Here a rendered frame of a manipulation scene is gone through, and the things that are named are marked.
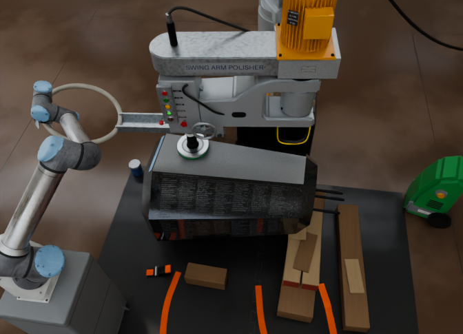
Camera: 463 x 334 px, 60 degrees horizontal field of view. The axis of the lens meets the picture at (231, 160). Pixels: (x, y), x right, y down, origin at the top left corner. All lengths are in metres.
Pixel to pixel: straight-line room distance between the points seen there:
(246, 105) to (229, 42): 0.37
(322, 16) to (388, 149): 2.33
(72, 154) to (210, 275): 1.61
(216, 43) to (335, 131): 2.15
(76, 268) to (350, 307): 1.81
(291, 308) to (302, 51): 1.75
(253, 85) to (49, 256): 1.32
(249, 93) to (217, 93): 0.20
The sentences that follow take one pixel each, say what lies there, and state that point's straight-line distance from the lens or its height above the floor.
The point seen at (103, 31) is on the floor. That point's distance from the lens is 5.50.
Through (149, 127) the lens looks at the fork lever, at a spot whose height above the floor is 1.12.
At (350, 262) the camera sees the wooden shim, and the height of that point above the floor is 0.14.
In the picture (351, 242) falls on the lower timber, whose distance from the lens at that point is 3.22.
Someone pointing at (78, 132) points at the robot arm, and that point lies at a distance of 2.06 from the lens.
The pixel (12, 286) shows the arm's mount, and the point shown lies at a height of 1.05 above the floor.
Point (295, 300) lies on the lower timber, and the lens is 2.96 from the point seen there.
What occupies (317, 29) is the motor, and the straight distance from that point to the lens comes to 1.88.
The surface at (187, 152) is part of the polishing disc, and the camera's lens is 2.67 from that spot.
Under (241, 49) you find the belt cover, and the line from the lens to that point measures 2.07.
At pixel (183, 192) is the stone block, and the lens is 2.67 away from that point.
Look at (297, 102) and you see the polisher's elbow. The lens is 2.26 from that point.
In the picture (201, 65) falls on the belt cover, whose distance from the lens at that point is 2.07.
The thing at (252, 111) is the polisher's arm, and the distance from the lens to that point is 2.29.
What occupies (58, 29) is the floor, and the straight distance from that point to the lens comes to 5.77.
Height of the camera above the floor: 2.96
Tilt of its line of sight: 53 degrees down
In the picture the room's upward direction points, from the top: 4 degrees counter-clockwise
